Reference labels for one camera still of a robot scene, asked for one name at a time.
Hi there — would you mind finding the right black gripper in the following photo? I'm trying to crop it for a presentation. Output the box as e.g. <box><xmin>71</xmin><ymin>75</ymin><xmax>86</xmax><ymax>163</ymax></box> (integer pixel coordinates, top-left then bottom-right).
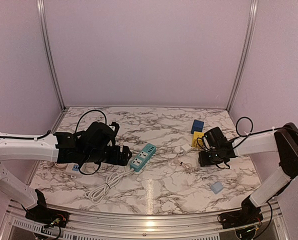
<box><xmin>198</xmin><ymin>148</ymin><xmax>225</xmax><ymax>167</ymax></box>

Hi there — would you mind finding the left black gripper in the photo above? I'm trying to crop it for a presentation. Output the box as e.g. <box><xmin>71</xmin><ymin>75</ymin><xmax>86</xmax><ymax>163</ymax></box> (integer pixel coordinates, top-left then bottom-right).
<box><xmin>82</xmin><ymin>145</ymin><xmax>132</xmax><ymax>167</ymax></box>

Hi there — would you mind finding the teal power strip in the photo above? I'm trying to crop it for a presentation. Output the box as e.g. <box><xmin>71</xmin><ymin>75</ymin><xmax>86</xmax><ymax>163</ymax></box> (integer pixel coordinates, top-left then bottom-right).
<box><xmin>129</xmin><ymin>143</ymin><xmax>157</xmax><ymax>172</ymax></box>

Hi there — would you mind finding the light blue usb charger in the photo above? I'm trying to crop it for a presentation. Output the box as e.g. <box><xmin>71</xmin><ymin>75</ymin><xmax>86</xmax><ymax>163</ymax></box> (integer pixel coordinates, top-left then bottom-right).
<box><xmin>210</xmin><ymin>181</ymin><xmax>224</xmax><ymax>195</ymax></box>

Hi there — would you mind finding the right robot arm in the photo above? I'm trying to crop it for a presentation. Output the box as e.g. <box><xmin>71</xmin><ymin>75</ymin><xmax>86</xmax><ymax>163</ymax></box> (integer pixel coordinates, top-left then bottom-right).
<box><xmin>198</xmin><ymin>122</ymin><xmax>298</xmax><ymax>224</ymax></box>

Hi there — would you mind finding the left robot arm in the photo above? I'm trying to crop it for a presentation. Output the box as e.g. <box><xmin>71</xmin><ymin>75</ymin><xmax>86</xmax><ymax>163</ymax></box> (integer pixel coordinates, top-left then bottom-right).
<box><xmin>0</xmin><ymin>121</ymin><xmax>132</xmax><ymax>223</ymax></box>

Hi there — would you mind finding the yellow cube socket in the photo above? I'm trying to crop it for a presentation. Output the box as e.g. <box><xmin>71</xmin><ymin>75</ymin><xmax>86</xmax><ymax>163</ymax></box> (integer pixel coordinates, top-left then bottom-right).
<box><xmin>191</xmin><ymin>131</ymin><xmax>204</xmax><ymax>149</ymax></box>

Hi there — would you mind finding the white usb charger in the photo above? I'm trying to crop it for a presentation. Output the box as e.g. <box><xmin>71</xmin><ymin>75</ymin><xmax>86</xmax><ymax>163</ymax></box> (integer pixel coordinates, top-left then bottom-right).
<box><xmin>174</xmin><ymin>143</ymin><xmax>192</xmax><ymax>154</ymax></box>

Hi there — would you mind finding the blue cube socket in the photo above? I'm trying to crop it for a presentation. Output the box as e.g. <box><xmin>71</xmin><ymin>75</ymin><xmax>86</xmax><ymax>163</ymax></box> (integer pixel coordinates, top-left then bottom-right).
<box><xmin>190</xmin><ymin>119</ymin><xmax>205</xmax><ymax>134</ymax></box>

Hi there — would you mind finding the white multicolour power strip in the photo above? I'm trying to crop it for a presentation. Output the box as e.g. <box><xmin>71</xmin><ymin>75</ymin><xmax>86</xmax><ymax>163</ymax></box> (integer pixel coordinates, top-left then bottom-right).
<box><xmin>65</xmin><ymin>163</ymin><xmax>83</xmax><ymax>179</ymax></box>

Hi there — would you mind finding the pink round socket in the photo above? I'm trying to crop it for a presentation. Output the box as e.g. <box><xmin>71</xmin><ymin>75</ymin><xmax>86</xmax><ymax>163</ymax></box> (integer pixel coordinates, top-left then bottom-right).
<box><xmin>54</xmin><ymin>162</ymin><xmax>68</xmax><ymax>169</ymax></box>

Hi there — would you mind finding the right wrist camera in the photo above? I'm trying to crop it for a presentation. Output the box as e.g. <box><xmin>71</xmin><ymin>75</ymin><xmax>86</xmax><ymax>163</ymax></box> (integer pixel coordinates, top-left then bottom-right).
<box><xmin>203</xmin><ymin>126</ymin><xmax>227</xmax><ymax>150</ymax></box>

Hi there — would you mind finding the pink usb cable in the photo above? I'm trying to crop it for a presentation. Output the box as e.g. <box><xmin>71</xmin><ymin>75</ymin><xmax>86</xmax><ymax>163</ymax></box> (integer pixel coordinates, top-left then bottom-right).
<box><xmin>170</xmin><ymin>152</ymin><xmax>193</xmax><ymax>174</ymax></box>

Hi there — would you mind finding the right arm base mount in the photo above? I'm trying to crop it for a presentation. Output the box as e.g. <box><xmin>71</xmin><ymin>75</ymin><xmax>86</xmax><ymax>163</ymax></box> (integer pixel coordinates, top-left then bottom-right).
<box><xmin>217</xmin><ymin>210</ymin><xmax>264</xmax><ymax>229</ymax></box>

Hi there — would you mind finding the front aluminium rail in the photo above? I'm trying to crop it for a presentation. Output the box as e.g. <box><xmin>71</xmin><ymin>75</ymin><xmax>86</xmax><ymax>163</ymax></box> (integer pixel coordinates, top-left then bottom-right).
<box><xmin>0</xmin><ymin>197</ymin><xmax>290</xmax><ymax>240</ymax></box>

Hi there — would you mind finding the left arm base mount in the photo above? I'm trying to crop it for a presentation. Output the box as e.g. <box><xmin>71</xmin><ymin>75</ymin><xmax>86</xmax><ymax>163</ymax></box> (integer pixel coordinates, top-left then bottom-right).
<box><xmin>25</xmin><ymin>208</ymin><xmax>70</xmax><ymax>228</ymax></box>

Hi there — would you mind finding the right aluminium frame post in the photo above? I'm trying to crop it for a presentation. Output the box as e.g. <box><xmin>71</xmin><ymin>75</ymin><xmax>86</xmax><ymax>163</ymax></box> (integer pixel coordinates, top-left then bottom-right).
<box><xmin>226</xmin><ymin>0</ymin><xmax>259</xmax><ymax>113</ymax></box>

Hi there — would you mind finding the aluminium frame post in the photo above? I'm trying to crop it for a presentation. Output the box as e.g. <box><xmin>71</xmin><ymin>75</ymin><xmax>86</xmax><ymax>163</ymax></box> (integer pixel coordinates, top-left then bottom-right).
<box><xmin>226</xmin><ymin>0</ymin><xmax>259</xmax><ymax>113</ymax></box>
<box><xmin>36</xmin><ymin>0</ymin><xmax>66</xmax><ymax>112</ymax></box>

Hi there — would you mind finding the left aluminium frame post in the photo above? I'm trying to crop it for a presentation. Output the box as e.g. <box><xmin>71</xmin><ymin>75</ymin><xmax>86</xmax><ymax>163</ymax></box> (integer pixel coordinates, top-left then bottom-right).
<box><xmin>36</xmin><ymin>0</ymin><xmax>66</xmax><ymax>112</ymax></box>

